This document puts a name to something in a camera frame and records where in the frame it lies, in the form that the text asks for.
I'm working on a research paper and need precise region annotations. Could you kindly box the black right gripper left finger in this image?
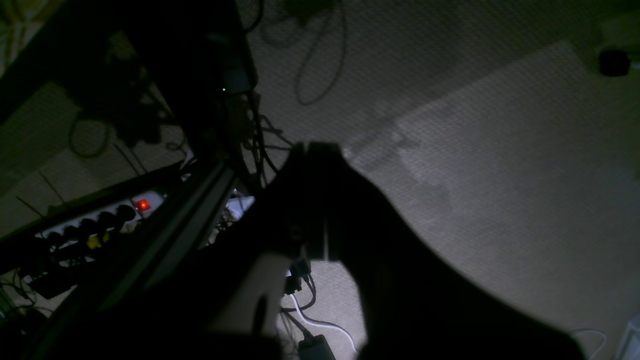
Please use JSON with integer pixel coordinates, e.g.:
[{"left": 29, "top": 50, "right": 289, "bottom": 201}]
[{"left": 30, "top": 143, "right": 309, "bottom": 360}]

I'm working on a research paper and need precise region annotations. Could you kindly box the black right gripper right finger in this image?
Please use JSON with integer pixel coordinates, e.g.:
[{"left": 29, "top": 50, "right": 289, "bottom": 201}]
[{"left": 309, "top": 142, "right": 585, "bottom": 360}]

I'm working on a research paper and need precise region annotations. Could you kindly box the white power strip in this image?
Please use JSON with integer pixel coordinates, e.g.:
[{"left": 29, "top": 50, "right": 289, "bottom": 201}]
[{"left": 18, "top": 189, "right": 167, "bottom": 284}]

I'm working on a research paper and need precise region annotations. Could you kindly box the white floor cable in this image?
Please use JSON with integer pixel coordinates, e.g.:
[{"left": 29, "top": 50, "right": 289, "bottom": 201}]
[{"left": 287, "top": 270, "right": 360, "bottom": 355}]

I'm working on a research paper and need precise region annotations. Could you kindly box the black floor cable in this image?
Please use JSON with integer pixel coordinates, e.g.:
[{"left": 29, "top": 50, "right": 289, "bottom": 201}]
[{"left": 260, "top": 0, "right": 348, "bottom": 107}]

